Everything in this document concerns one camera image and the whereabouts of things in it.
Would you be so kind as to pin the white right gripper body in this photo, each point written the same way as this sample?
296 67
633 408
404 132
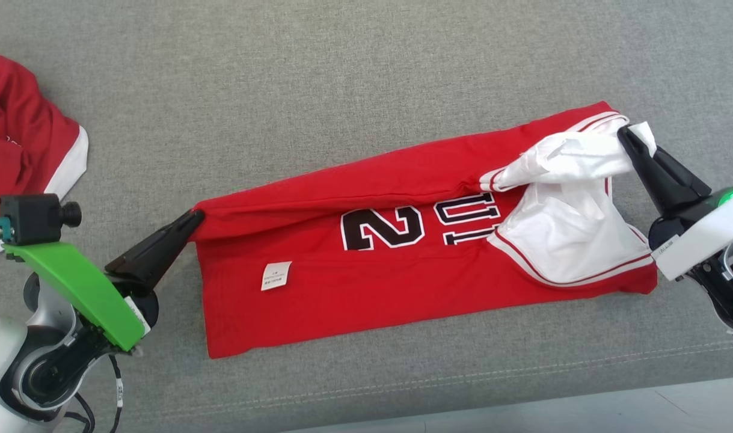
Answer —
709 234

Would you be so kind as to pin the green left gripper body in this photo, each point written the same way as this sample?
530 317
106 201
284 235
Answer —
83 288

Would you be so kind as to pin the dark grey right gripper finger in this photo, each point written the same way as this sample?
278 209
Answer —
679 177
649 177

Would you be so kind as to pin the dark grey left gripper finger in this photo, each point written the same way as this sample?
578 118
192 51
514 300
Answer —
168 258
144 252

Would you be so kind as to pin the red basketball shorts white hem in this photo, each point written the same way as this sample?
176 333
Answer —
17 132

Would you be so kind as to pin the red basketball jersey white sleeves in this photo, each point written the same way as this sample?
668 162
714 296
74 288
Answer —
342 300

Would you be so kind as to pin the grey fabric sofa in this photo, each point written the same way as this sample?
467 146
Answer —
342 72

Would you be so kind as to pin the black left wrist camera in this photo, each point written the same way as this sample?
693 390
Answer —
35 218

